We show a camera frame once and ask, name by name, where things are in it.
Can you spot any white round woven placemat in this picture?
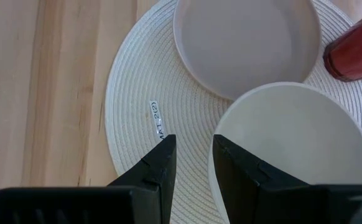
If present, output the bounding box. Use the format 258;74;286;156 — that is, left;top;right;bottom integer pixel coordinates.
104;0;362;224

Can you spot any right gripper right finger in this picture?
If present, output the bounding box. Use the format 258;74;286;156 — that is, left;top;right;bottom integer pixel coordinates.
212;134;310;224

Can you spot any white ceramic bowl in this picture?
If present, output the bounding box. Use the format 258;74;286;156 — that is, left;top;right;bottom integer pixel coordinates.
208;81;362;224

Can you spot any red faceted tumbler with juice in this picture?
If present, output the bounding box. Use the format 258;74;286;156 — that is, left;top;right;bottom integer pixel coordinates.
322;7;362;83

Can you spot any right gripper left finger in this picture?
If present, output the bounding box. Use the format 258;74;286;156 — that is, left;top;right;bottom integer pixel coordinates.
107;134;178;224

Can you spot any beige shallow plate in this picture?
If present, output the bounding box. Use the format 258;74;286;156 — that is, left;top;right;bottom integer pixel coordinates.
172;0;322;101

